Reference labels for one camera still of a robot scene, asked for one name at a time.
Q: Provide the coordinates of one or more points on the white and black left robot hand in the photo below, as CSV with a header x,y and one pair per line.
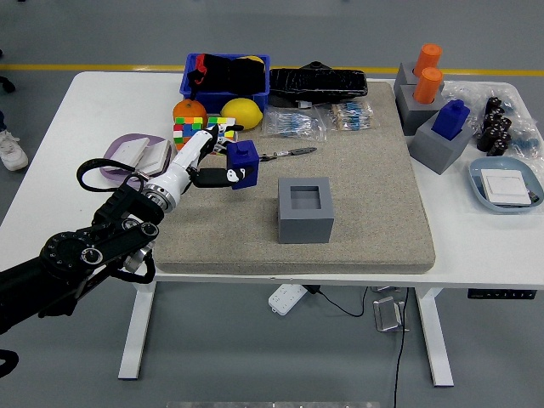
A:
x,y
183,163

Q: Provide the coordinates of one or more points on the blue square seal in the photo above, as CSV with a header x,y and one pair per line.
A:
x,y
450,121
244,159

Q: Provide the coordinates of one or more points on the grey square seal holder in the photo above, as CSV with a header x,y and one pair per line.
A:
x,y
304,227
438,153

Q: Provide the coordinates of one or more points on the grey round seal holder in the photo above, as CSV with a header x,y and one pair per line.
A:
x,y
404,76
414,117

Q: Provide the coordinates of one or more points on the orange round seal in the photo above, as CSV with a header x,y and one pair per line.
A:
x,y
429,57
427,87

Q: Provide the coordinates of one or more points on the multicolour puzzle cube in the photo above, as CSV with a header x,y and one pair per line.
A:
x,y
221,120
187,129

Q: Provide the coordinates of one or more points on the orange fruit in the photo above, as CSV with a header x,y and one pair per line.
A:
x,y
189,110

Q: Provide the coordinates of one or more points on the blue plastic bin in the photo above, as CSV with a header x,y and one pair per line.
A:
x,y
212,98

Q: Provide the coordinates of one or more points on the purple plate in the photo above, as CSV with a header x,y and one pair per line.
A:
x,y
112,149

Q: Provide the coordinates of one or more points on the yellow lemon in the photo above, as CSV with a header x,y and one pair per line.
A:
x,y
242,112

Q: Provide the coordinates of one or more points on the grey-brown mat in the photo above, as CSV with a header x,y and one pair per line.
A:
x,y
238,229

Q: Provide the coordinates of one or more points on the black cloth with red trim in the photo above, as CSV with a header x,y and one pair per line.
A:
x,y
229,76

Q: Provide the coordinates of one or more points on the bag of blue resistors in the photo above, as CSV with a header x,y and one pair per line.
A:
x,y
293,124

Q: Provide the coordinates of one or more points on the thin metal hand tool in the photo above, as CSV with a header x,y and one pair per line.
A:
x,y
304,150

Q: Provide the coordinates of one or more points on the yellow item in bin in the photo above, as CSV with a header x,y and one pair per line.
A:
x,y
254,58

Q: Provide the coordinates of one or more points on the black wrapped keyboard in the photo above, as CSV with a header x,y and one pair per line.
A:
x,y
319,83

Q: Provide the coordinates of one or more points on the white power strip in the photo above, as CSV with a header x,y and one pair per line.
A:
x,y
285,299

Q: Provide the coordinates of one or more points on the person's white shoe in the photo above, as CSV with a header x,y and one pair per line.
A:
x,y
10,153

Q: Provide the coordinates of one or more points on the white table leg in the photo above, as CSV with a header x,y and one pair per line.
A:
x,y
136,331
433,336

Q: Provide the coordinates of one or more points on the black chair caster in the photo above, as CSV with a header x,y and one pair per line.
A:
x,y
6,84

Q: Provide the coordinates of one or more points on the light blue tray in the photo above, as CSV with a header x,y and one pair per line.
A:
x,y
476,178

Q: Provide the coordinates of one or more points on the black table control panel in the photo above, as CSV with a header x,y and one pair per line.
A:
x,y
501,293

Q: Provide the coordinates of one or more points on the white switch panel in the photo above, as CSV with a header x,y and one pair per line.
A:
x,y
132,149
506,187
158,155

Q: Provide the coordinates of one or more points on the metal bracket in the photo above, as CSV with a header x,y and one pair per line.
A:
x,y
384,289
387,316

